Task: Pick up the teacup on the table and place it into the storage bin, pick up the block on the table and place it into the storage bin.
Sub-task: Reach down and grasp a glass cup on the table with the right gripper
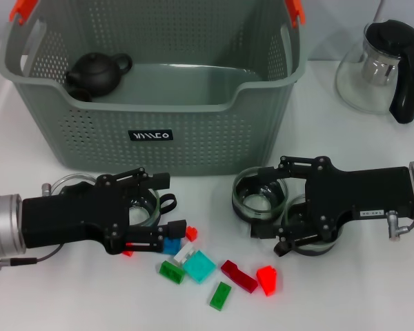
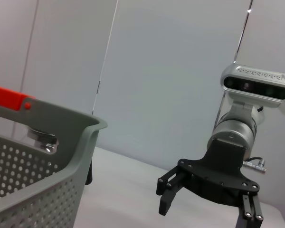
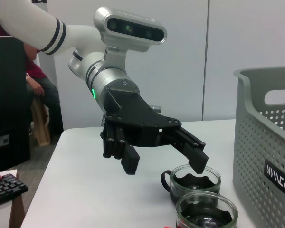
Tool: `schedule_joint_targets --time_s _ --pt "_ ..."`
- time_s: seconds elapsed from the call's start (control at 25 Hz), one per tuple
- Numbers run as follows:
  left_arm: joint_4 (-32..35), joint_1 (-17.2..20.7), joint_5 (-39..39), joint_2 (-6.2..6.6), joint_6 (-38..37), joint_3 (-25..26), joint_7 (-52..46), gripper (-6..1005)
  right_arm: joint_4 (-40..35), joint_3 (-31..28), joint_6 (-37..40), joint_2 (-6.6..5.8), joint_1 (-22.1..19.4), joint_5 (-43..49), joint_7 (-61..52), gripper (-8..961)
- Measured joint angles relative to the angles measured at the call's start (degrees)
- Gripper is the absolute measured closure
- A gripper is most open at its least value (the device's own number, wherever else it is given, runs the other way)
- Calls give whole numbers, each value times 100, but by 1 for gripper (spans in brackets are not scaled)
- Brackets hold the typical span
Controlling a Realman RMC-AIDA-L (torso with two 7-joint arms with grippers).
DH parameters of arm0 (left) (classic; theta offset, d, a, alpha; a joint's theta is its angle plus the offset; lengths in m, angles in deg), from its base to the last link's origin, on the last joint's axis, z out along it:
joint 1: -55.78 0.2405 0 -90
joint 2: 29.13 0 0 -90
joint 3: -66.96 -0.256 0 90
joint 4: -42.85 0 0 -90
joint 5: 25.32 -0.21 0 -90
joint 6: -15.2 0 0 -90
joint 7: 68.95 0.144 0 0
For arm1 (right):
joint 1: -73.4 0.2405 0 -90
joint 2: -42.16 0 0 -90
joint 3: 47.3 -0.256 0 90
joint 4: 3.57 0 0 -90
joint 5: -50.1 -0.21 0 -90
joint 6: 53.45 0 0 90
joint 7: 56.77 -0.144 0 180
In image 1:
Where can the cyan square toy brick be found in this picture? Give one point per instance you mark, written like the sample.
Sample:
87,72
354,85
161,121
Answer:
199,266

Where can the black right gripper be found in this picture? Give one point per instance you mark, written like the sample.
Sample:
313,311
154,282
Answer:
359,193

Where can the black clay teapot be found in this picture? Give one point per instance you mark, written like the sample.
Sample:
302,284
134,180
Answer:
96,72

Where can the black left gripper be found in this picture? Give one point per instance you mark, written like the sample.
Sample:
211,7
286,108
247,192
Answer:
69,217

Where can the white toy brick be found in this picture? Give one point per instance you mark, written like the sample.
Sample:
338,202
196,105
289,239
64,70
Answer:
183,256

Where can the thick green toy brick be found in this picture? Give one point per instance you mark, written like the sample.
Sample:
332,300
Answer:
172,272

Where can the dark red long toy brick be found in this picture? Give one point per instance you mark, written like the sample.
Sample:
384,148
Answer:
238,276

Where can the grey perforated plastic storage basket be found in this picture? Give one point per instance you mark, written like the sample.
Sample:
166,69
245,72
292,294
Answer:
193,145

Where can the small red toy brick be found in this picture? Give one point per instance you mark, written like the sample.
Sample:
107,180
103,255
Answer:
127,254
192,234

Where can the bright red sloped toy brick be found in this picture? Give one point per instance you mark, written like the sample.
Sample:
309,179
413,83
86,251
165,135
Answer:
267,281

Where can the glass teacup with black sleeve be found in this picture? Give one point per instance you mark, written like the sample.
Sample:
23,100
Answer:
258,203
141,217
295,213
67,179

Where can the flat green two-stud brick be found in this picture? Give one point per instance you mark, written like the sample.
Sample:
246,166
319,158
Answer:
221,294

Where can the blue square toy brick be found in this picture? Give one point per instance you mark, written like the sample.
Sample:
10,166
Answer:
172,245

